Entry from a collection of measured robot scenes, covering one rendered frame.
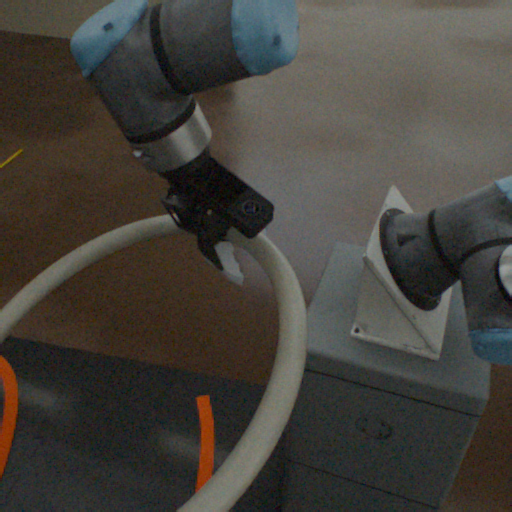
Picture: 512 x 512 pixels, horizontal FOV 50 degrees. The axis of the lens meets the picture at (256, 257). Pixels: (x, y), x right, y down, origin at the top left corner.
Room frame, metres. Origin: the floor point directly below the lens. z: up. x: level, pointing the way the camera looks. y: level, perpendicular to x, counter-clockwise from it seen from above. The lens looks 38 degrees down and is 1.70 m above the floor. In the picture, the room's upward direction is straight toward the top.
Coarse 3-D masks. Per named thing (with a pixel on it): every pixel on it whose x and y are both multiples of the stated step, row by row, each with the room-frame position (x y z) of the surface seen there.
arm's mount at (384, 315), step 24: (384, 216) 0.93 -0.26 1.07; (384, 240) 0.87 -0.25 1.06; (384, 264) 0.82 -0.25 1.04; (384, 288) 0.79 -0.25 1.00; (360, 312) 0.81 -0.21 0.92; (384, 312) 0.79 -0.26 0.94; (408, 312) 0.77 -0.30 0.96; (432, 312) 0.82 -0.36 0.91; (360, 336) 0.80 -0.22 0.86; (384, 336) 0.79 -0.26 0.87; (408, 336) 0.77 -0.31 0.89; (432, 336) 0.76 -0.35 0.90
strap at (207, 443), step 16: (0, 368) 1.42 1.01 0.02; (16, 384) 1.34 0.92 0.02; (16, 400) 1.27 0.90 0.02; (208, 400) 1.27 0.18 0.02; (208, 416) 1.20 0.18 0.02; (208, 432) 1.13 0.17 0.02; (0, 448) 1.07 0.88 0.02; (208, 448) 1.07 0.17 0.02; (0, 464) 1.01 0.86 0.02; (208, 464) 1.01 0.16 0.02; (0, 480) 0.95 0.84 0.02
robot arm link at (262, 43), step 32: (192, 0) 0.54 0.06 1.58; (224, 0) 0.52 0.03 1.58; (256, 0) 0.51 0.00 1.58; (288, 0) 0.56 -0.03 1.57; (160, 32) 0.53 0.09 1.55; (192, 32) 0.52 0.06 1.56; (224, 32) 0.51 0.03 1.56; (256, 32) 0.50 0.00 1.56; (288, 32) 0.53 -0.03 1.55; (160, 64) 0.52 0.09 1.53; (192, 64) 0.51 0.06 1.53; (224, 64) 0.51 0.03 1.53; (256, 64) 0.51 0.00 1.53
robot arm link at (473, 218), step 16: (480, 192) 0.86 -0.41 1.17; (496, 192) 0.84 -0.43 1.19; (448, 208) 0.88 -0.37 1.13; (464, 208) 0.85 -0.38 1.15; (480, 208) 0.83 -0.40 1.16; (496, 208) 0.81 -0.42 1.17; (448, 224) 0.84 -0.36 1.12; (464, 224) 0.82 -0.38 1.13; (480, 224) 0.80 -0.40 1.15; (496, 224) 0.78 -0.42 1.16; (448, 240) 0.82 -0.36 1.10; (464, 240) 0.79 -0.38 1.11; (480, 240) 0.77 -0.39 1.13; (496, 240) 0.75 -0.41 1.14; (448, 256) 0.81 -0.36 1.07; (464, 256) 0.77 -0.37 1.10
